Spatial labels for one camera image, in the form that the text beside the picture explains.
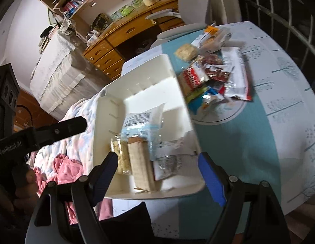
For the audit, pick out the white office chair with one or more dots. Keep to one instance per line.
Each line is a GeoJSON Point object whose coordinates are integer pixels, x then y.
{"type": "Point", "coordinates": [197, 14]}

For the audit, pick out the teal striped table runner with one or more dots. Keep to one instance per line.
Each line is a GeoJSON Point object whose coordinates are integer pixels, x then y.
{"type": "Point", "coordinates": [243, 146]}

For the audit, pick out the dark red snack packet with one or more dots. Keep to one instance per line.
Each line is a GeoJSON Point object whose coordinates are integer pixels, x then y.
{"type": "Point", "coordinates": [216, 68]}

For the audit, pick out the white plastic organizer bin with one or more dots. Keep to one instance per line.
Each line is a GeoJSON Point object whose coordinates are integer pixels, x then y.
{"type": "Point", "coordinates": [142, 89]}

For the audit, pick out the white lace-covered cabinet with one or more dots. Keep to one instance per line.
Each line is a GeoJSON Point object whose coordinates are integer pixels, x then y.
{"type": "Point", "coordinates": [63, 76]}

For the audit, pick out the green tea snack packet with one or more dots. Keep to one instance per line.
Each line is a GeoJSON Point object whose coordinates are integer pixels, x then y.
{"type": "Point", "coordinates": [195, 93]}

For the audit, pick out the clear bag brown pastry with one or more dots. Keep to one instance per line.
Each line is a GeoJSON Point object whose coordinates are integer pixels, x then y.
{"type": "Point", "coordinates": [222, 38]}

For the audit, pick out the white red-edged snack packet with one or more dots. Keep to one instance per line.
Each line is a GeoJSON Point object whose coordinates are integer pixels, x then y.
{"type": "Point", "coordinates": [237, 85]}

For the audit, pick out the beige wafer cracker packet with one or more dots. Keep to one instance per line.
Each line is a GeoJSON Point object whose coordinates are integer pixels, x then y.
{"type": "Point", "coordinates": [142, 168]}

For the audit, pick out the person's left hand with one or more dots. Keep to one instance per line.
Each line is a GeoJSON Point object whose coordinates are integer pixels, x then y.
{"type": "Point", "coordinates": [26, 197]}

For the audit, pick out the clear bag yellow puffs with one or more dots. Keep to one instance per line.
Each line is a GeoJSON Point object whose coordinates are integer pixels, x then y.
{"type": "Point", "coordinates": [120, 147]}

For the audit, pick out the rice cracker clear packet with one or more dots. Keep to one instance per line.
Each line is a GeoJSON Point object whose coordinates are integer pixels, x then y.
{"type": "Point", "coordinates": [186, 52]}

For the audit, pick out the blue white snack packet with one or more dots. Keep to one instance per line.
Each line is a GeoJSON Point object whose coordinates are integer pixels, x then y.
{"type": "Point", "coordinates": [202, 104]}

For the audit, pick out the wooden desk with drawers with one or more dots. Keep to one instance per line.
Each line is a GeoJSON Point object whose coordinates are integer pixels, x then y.
{"type": "Point", "coordinates": [130, 36]}

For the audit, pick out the red white cookie packet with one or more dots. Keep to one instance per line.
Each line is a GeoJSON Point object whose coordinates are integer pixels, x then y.
{"type": "Point", "coordinates": [191, 78]}

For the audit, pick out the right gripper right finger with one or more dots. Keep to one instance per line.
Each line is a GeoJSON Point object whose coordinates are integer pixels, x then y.
{"type": "Point", "coordinates": [216, 179]}

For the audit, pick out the pink cloth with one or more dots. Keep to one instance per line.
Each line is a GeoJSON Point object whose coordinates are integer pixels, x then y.
{"type": "Point", "coordinates": [66, 170]}

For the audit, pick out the metal window grille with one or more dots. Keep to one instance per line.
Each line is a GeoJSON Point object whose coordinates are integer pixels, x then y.
{"type": "Point", "coordinates": [291, 24]}

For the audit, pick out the white orange snack bar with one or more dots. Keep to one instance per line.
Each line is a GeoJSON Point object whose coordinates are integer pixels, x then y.
{"type": "Point", "coordinates": [204, 36]}

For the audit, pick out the white printed snack packet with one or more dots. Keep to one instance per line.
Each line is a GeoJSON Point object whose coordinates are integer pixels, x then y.
{"type": "Point", "coordinates": [178, 157]}

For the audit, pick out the white tree-print tablecloth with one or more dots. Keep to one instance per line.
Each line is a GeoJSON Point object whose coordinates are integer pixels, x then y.
{"type": "Point", "coordinates": [289, 103]}

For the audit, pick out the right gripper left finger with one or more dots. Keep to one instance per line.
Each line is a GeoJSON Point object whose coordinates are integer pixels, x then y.
{"type": "Point", "coordinates": [100, 178]}

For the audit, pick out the light blue white packet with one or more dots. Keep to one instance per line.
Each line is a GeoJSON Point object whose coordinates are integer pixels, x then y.
{"type": "Point", "coordinates": [145, 125]}

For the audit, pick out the floral blanket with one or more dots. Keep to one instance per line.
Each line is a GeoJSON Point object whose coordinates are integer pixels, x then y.
{"type": "Point", "coordinates": [78, 147]}

